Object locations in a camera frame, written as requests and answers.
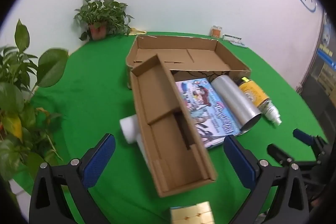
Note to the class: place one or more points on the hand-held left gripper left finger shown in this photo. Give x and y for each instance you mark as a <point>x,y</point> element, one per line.
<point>101,158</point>

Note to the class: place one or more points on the white plastic bottle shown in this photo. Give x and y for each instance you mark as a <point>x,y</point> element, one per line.
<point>128,128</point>

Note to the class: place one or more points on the silver metal can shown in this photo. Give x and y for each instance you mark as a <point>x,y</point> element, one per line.
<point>236,100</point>

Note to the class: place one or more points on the green tablecloth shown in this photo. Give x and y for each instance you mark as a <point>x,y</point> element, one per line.
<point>92,87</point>

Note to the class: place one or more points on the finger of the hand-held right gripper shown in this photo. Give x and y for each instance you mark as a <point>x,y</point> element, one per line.
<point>278,152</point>
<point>302,134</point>

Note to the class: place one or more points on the colourful picture book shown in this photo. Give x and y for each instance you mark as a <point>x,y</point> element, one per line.
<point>207,108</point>

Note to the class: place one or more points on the small orange jar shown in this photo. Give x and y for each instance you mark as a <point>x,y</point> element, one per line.
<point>216,32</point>

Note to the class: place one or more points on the yellow spray bottle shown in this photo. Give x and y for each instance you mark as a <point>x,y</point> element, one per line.
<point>256,94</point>

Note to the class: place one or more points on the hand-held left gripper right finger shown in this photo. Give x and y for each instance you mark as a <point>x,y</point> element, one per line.
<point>240,158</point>

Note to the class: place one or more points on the narrow cardboard lid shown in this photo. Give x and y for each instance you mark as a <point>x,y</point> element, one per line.
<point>168,134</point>

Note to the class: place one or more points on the small potted plant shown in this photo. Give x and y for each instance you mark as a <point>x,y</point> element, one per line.
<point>98,29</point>

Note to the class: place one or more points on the gold puzzle cube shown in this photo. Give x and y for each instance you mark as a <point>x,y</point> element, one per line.
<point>191,214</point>

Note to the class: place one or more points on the large leafy plant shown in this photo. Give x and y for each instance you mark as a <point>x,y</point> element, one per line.
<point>50,66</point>

